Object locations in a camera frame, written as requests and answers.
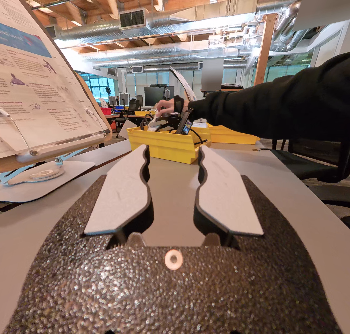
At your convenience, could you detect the long silver air duct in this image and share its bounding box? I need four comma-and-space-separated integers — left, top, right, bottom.
79, 40, 256, 61

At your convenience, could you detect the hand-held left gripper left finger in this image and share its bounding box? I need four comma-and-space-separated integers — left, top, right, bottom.
83, 144, 154, 239

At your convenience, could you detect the yellow bin with black divider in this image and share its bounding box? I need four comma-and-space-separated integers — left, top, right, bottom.
127, 125, 211, 164

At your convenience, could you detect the instruction sheet on book stand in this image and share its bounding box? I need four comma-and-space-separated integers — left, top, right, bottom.
0, 0, 112, 203

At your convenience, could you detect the yellow plastic bin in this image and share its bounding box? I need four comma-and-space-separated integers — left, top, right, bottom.
206, 122, 260, 144

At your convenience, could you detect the large black monitor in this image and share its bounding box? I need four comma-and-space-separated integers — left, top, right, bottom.
144, 86, 175, 107

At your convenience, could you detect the wooden post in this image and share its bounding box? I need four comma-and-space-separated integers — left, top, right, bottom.
254, 13, 278, 86

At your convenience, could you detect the black braided usb cable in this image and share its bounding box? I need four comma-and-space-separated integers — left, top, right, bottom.
189, 128, 209, 149

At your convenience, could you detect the silver air duct with vent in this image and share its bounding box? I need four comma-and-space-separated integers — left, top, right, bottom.
45, 0, 301, 41

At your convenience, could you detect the tilted document stand with sheet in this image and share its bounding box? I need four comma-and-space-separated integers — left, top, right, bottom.
170, 66, 197, 102

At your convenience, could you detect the printed instruction sheet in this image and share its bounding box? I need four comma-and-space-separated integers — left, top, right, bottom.
0, 0, 110, 151

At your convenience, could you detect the black office chair with armrest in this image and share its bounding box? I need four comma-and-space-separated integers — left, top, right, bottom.
271, 139, 350, 220

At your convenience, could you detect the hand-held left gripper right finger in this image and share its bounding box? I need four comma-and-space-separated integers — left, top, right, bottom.
193, 146, 265, 243

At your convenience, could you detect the person's right forearm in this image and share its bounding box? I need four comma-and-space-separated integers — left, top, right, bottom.
188, 52, 350, 140

